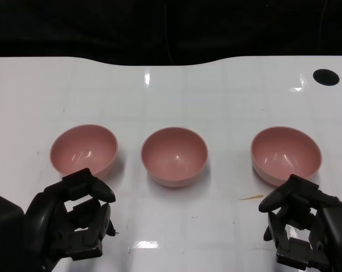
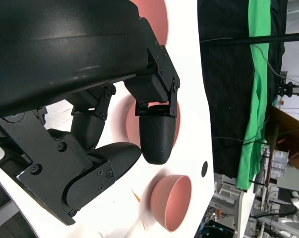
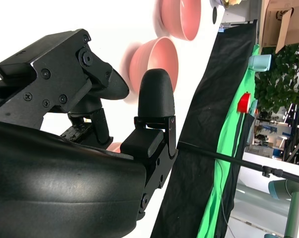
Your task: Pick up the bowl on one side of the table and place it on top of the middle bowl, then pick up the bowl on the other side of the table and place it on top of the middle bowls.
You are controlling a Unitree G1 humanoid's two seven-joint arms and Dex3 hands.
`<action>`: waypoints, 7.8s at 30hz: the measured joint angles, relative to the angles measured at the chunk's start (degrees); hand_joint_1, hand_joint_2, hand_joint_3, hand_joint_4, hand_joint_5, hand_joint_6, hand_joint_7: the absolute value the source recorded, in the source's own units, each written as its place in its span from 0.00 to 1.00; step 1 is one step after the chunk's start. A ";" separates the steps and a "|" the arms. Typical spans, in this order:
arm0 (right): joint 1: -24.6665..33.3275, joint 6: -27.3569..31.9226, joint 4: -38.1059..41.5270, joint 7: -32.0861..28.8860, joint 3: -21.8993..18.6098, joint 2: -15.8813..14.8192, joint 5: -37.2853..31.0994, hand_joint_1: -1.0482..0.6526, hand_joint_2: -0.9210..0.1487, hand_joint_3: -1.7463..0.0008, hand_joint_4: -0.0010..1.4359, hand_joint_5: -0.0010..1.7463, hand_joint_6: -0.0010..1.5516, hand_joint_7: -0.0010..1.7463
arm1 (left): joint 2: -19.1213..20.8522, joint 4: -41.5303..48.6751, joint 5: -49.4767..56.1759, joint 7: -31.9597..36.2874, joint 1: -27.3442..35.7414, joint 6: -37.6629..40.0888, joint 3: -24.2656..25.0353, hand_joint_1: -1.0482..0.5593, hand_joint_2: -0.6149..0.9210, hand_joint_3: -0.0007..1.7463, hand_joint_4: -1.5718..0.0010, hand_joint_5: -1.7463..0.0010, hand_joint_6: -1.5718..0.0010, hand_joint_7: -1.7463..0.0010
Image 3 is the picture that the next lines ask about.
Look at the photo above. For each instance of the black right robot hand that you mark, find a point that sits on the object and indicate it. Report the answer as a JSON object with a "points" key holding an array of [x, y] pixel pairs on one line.
{"points": [[65, 173]]}

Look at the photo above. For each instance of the pink plastic bowl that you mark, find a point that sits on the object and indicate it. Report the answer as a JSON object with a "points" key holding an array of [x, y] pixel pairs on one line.
{"points": [[161, 54], [189, 19], [115, 147]]}

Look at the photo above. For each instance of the grey blue industrial robot arm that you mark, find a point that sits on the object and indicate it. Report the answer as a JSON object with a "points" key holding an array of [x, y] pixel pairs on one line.
{"points": [[298, 210]]}

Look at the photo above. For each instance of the black cloth backdrop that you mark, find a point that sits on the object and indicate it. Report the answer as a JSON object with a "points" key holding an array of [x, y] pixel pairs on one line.
{"points": [[201, 111]]}

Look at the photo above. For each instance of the green cloth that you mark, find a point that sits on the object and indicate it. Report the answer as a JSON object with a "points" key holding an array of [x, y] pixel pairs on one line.
{"points": [[228, 148]]}

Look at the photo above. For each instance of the black metal pole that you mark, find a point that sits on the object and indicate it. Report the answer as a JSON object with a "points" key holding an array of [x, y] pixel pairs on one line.
{"points": [[238, 161]]}

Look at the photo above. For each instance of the blue binder clip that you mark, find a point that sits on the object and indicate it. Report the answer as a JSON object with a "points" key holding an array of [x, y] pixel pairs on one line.
{"points": [[221, 29]]}

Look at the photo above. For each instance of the black round table grommet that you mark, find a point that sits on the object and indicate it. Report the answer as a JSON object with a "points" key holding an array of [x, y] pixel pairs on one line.
{"points": [[215, 15]]}

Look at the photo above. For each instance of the pale teal cup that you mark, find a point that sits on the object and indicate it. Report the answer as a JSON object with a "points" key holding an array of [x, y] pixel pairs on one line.
{"points": [[260, 62]]}

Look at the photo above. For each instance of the grey cup yellow contents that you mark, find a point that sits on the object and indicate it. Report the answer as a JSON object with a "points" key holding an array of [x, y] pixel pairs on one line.
{"points": [[217, 2]]}

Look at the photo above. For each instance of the green leafy plant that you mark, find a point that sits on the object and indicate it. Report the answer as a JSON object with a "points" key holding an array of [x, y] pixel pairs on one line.
{"points": [[280, 81]]}

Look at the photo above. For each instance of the brown cardboard box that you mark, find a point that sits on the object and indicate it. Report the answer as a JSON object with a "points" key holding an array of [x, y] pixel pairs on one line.
{"points": [[270, 24]]}

